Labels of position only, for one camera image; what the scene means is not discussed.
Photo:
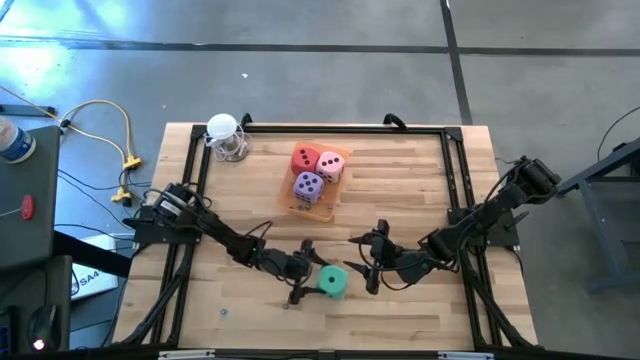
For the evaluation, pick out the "black flat floor bar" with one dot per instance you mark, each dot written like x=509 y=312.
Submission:
x=30 y=110

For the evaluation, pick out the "orange translucent plastic tray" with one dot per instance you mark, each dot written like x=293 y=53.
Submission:
x=288 y=197

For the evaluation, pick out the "dark metal table frame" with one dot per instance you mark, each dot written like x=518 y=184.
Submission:
x=600 y=165

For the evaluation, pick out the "large red foam die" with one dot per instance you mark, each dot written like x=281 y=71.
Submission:
x=305 y=159

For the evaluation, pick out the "plastic bottle with blue label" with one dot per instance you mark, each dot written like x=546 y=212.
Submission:
x=17 y=145

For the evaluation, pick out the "red oval button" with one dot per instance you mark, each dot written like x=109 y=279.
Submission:
x=28 y=207

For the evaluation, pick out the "black computer mouse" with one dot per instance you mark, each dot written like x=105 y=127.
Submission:
x=45 y=325

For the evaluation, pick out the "dark grey desk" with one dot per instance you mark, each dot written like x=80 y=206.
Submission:
x=30 y=180

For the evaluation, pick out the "large purple foam die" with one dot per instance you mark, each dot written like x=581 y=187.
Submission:
x=307 y=185

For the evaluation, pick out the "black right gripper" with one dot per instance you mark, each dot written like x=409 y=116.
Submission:
x=407 y=265

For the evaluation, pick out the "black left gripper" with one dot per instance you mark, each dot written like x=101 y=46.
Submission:
x=285 y=265

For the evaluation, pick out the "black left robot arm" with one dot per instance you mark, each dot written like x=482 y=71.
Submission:
x=220 y=232

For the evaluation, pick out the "black aluminium table frame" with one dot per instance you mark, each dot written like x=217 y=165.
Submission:
x=350 y=129

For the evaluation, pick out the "large pink foam die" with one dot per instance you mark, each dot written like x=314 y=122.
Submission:
x=331 y=165

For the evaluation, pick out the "white mushroom-shaped lamp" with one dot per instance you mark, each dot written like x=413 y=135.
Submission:
x=222 y=126

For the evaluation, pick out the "large teal foam die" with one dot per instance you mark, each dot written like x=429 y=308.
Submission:
x=334 y=280

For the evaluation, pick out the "white cardboard box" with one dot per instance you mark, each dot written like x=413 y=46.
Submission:
x=95 y=287

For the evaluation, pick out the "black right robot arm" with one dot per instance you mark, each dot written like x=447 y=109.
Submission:
x=480 y=215

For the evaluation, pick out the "silver metal bracket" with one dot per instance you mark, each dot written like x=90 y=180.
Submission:
x=466 y=355
x=186 y=354

